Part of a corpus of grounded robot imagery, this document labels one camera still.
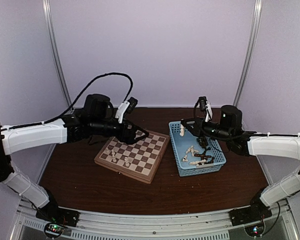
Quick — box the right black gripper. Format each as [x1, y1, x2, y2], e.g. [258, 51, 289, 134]
[181, 117, 233, 143]

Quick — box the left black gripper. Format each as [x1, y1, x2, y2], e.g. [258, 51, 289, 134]
[89, 116, 149, 145]

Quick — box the white queen chess piece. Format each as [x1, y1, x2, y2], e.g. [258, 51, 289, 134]
[124, 157, 130, 167]

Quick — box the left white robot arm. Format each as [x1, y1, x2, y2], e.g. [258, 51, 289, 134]
[0, 94, 149, 222]

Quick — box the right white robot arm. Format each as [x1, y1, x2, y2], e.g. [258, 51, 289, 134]
[181, 105, 300, 221]

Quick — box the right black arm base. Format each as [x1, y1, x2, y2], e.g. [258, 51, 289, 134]
[228, 190, 272, 226]

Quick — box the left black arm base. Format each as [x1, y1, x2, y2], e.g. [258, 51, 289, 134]
[35, 189, 80, 227]

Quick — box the wooden folding chess board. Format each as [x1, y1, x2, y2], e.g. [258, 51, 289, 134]
[94, 131, 170, 184]

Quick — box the dark chess pieces pile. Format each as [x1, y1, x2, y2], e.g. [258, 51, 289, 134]
[193, 137, 215, 165]

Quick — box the white pawn chess piece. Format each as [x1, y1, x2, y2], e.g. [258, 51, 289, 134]
[112, 155, 117, 163]

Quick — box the white chess pieces pile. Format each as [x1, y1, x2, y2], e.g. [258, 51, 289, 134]
[181, 145, 203, 167]

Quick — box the light blue plastic basket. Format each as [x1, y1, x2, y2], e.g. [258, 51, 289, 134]
[168, 121, 227, 177]

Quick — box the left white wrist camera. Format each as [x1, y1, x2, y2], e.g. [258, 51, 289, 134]
[115, 97, 138, 124]

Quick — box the right black cable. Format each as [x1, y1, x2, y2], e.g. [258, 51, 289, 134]
[192, 99, 227, 153]

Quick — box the front aluminium rail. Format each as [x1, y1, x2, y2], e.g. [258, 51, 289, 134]
[9, 197, 298, 240]

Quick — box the right aluminium frame post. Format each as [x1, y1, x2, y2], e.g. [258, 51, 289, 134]
[233, 0, 263, 107]

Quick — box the aluminium frame post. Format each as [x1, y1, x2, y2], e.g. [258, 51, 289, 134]
[42, 0, 72, 107]
[233, 0, 263, 107]

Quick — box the left aluminium frame post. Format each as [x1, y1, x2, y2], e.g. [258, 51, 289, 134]
[42, 0, 72, 107]

